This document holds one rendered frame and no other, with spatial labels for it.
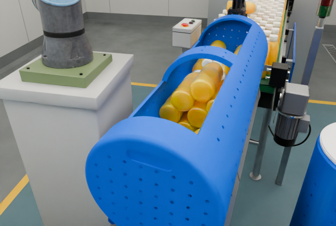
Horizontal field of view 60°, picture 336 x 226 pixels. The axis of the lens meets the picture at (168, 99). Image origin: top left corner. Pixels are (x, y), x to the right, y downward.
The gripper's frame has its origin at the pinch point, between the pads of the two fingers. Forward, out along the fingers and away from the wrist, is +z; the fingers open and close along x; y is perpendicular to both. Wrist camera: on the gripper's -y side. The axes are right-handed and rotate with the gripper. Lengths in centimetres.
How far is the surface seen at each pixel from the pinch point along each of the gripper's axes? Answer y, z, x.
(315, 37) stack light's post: -24.8, 3.4, 37.6
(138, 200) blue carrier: 105, 1, 1
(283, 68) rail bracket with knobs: 10.6, 8.5, 24.4
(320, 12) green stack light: -23.8, -9.4, 36.8
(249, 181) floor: -21, 108, 19
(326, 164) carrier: 72, 8, 37
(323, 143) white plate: 67, 5, 36
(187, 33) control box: 1.1, 0.8, -23.6
